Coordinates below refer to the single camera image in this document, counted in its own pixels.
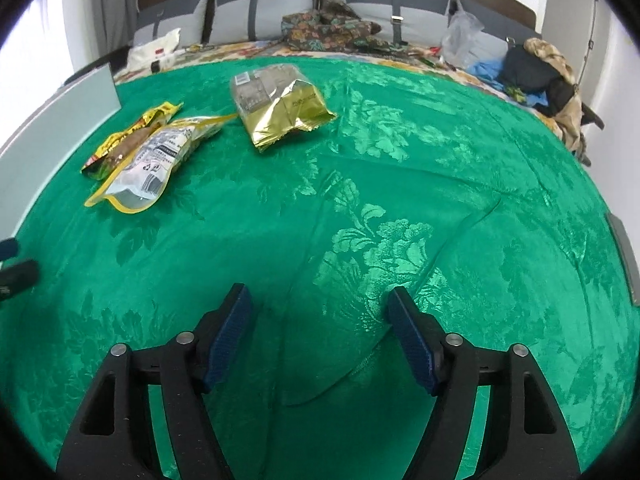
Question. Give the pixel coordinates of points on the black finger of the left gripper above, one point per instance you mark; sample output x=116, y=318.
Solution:
x=16, y=277

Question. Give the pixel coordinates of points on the white cardboard box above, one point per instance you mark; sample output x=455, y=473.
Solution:
x=40, y=147

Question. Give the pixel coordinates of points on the blue cloth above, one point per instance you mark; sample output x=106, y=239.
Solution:
x=488, y=72

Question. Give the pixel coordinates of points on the black bag with clothes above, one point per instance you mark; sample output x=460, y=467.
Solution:
x=536, y=66

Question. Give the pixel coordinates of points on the green floral bedspread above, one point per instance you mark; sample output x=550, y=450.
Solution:
x=468, y=202

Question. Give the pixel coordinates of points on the grey pillow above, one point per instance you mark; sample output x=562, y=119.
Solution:
x=251, y=20
x=156, y=21
x=498, y=34
x=418, y=22

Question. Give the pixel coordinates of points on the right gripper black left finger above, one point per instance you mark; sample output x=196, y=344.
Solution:
x=112, y=435

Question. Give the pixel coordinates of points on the dark floral clothing pile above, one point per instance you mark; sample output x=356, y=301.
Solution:
x=337, y=28

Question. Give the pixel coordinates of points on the gold brown snack bag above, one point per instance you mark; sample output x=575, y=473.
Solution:
x=276, y=100

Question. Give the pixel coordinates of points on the grey curtain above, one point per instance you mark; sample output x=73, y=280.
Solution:
x=114, y=23

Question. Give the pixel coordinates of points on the grey pillow far right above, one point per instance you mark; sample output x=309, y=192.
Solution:
x=498, y=34

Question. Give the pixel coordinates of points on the silver yellow-edged snack packet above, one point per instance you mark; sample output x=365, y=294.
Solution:
x=139, y=181

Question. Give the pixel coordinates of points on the grey pillow far left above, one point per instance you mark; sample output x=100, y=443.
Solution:
x=156, y=21

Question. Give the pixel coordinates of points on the yellow red small snack packet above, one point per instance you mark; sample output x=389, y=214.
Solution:
x=118, y=145

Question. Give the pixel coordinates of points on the clear plastic bag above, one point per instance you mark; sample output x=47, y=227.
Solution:
x=459, y=38

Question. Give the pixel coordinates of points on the white plastic bag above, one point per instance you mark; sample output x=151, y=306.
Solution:
x=160, y=52

